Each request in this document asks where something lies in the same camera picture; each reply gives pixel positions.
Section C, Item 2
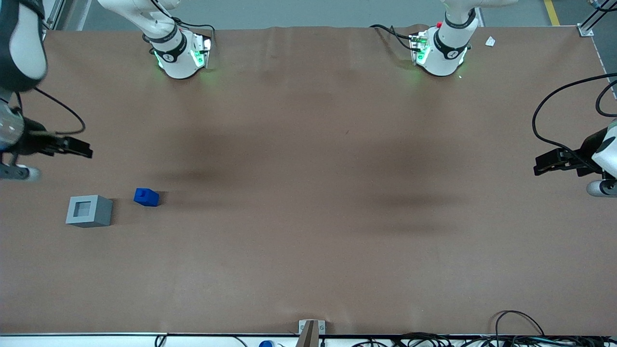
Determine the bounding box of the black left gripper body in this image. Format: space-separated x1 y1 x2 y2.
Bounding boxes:
574 128 609 175

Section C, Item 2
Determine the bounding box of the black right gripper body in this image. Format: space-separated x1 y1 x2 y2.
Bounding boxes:
22 118 66 156

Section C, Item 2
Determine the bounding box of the blue plastic part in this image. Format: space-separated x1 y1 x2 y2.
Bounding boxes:
134 188 160 207

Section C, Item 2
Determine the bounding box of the gray square base block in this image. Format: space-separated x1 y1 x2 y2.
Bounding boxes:
66 195 113 228

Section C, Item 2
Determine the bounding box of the brown table mat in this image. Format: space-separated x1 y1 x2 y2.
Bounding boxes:
0 25 617 336

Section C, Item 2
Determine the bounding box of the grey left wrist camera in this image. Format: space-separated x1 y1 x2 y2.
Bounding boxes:
587 179 617 198

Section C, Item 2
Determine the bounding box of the long black left wrist cable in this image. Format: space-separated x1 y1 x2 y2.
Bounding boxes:
532 72 617 160

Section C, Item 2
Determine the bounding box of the short black left wrist cable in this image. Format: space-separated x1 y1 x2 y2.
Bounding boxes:
596 80 617 118

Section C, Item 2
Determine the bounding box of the aluminium frame post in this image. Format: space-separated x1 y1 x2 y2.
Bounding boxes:
577 0 617 37
42 0 92 32

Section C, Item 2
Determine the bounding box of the black looped cable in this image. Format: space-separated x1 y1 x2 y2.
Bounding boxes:
495 310 546 338

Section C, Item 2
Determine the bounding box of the black left base cable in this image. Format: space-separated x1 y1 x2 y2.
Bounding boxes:
370 24 416 52

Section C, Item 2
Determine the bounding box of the black cable bundle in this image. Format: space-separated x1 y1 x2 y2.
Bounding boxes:
352 332 617 347

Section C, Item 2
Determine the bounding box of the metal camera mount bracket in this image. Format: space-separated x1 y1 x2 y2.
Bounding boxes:
295 320 326 347

